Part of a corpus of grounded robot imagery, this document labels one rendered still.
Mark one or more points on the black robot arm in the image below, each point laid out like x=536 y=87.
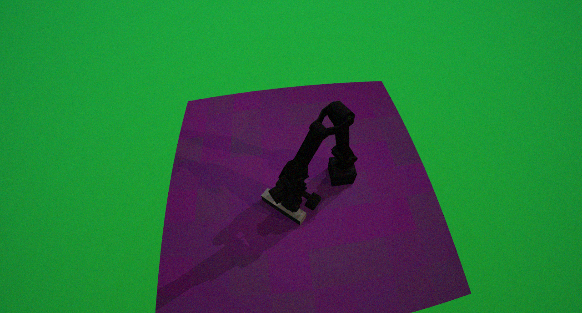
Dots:
x=295 y=171

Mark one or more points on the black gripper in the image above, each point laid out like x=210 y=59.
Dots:
x=312 y=199

